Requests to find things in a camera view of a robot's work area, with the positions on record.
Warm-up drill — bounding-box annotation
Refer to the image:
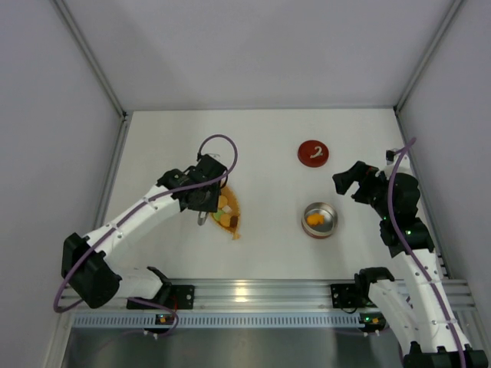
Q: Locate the dark chocolate cookie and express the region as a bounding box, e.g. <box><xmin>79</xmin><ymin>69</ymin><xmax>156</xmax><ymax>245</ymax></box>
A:
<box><xmin>230</xmin><ymin>216</ymin><xmax>239</xmax><ymax>227</ymax></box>

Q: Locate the orange snack piece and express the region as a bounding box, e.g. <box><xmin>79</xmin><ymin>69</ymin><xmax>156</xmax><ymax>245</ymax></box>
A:
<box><xmin>306</xmin><ymin>212</ymin><xmax>325</xmax><ymax>227</ymax></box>

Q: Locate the tan round sandwich cookie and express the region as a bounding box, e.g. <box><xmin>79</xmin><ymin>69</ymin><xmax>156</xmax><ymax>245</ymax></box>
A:
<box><xmin>218</xmin><ymin>195</ymin><xmax>228</xmax><ymax>209</ymax></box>

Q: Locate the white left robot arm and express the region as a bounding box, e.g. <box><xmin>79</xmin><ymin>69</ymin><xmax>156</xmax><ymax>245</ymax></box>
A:
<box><xmin>61</xmin><ymin>154</ymin><xmax>227</xmax><ymax>309</ymax></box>

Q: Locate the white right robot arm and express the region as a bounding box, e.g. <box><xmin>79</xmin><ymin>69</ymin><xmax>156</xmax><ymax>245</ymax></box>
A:
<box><xmin>333</xmin><ymin>161</ymin><xmax>489</xmax><ymax>367</ymax></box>

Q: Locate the round steel lunch box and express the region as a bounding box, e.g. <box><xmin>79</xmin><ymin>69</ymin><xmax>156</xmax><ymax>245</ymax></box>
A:
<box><xmin>301</xmin><ymin>202</ymin><xmax>338</xmax><ymax>239</ymax></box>

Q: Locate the woven fish-shaped basket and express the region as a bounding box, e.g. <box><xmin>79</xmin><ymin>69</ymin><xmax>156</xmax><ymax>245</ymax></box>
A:
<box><xmin>210</xmin><ymin>185</ymin><xmax>241</xmax><ymax>240</ymax></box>

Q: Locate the red round lid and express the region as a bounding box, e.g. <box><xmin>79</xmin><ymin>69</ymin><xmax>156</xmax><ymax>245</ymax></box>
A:
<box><xmin>297</xmin><ymin>140</ymin><xmax>330</xmax><ymax>168</ymax></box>

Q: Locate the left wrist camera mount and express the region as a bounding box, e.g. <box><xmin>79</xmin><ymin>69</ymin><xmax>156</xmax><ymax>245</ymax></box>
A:
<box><xmin>208</xmin><ymin>153</ymin><xmax>221</xmax><ymax>160</ymax></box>

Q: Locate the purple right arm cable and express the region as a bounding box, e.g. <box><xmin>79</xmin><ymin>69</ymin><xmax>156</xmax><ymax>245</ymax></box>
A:
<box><xmin>387</xmin><ymin>137</ymin><xmax>467</xmax><ymax>368</ymax></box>

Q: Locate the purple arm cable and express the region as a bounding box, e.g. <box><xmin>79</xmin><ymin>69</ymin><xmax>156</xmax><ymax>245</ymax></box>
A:
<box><xmin>387</xmin><ymin>137</ymin><xmax>467</xmax><ymax>368</ymax></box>
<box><xmin>52</xmin><ymin>133</ymin><xmax>239</xmax><ymax>339</ymax></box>

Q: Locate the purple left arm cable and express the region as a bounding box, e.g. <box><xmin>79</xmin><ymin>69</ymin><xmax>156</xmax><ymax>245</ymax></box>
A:
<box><xmin>52</xmin><ymin>133</ymin><xmax>239</xmax><ymax>339</ymax></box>

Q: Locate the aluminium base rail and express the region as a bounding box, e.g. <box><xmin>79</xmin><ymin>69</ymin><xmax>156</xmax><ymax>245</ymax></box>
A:
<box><xmin>57</xmin><ymin>278</ymin><xmax>476</xmax><ymax>311</ymax></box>

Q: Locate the slotted grey cable duct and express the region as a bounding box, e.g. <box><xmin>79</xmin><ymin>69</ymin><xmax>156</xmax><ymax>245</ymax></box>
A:
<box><xmin>72</xmin><ymin>311</ymin><xmax>387</xmax><ymax>332</ymax></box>

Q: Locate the grey aluminium frame post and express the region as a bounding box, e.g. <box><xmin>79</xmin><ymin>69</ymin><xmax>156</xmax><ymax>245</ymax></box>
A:
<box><xmin>49</xmin><ymin>0</ymin><xmax>130</xmax><ymax>120</ymax></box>

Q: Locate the right aluminium frame post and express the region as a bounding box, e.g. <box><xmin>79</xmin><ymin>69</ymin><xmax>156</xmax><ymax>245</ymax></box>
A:
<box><xmin>393</xmin><ymin>0</ymin><xmax>467</xmax><ymax>117</ymax></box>

